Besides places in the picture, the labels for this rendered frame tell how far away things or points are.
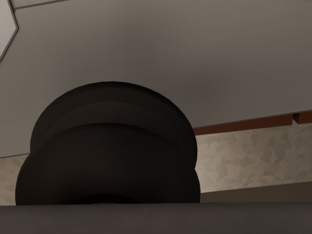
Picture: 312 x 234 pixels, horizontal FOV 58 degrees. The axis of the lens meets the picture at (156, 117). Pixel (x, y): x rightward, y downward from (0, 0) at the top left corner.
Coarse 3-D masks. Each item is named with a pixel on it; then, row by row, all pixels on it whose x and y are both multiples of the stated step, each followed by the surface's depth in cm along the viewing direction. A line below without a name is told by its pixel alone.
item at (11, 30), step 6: (0, 30) 15; (6, 30) 15; (12, 30) 15; (0, 36) 15; (6, 36) 15; (12, 36) 15; (0, 42) 16; (6, 42) 16; (0, 48) 16; (6, 48) 16; (0, 54) 16; (0, 60) 16
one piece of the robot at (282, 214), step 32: (0, 224) 2; (32, 224) 2; (64, 224) 2; (96, 224) 2; (128, 224) 2; (160, 224) 2; (192, 224) 2; (224, 224) 2; (256, 224) 2; (288, 224) 2
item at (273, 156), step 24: (216, 144) 41; (240, 144) 41; (264, 144) 42; (288, 144) 42; (0, 168) 42; (216, 168) 43; (240, 168) 43; (264, 168) 44; (288, 168) 44; (0, 192) 44
